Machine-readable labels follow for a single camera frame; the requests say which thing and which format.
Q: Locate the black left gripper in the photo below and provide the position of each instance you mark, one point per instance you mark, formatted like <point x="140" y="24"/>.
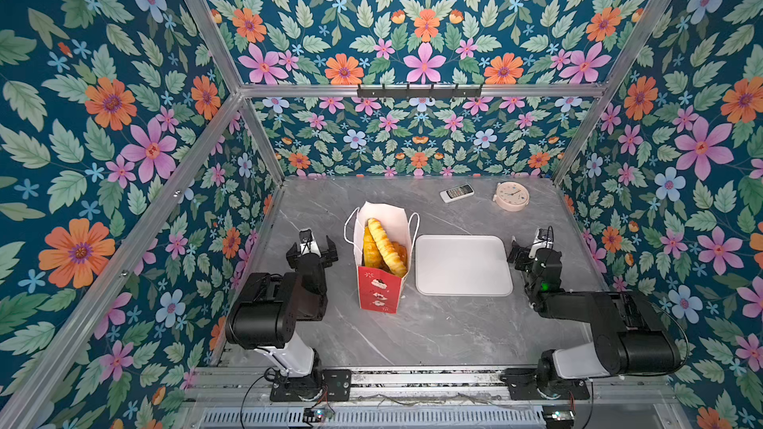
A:
<point x="312" y="256"/>

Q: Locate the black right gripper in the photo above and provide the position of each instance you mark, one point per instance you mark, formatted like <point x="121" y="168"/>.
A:
<point x="528" y="259"/>

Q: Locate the yellow fake croissant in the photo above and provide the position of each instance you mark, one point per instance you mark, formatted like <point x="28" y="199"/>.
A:
<point x="372" y="258"/>

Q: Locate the white and red paper bag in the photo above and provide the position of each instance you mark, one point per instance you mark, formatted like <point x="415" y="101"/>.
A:
<point x="379" y="290"/>

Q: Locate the long twisted fake bread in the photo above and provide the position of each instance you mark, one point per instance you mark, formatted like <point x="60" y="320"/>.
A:
<point x="391" y="261"/>

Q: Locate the orange-brown fake pastry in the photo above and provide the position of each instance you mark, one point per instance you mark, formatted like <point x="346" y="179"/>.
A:
<point x="401" y="252"/>

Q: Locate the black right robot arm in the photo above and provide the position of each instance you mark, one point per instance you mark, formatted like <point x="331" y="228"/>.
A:
<point x="628" y="336"/>

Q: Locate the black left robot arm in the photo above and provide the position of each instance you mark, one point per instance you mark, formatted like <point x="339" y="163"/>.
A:
<point x="265" y="315"/>

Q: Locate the pink round alarm clock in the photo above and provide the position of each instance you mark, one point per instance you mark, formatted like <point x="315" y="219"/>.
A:
<point x="511" y="196"/>

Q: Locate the white rectangular tray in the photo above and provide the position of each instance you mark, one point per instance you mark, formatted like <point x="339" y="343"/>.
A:
<point x="473" y="266"/>

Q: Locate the white remote control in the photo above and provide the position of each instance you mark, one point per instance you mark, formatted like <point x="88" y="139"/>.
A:
<point x="457" y="193"/>

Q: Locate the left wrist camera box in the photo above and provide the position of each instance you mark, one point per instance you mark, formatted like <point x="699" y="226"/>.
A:
<point x="307" y="243"/>

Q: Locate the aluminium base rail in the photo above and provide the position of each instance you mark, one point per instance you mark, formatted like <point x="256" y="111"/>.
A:
<point x="458" y="383"/>

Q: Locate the black wall hook bar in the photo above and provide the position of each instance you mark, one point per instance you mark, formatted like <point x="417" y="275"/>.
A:
<point x="399" y="92"/>

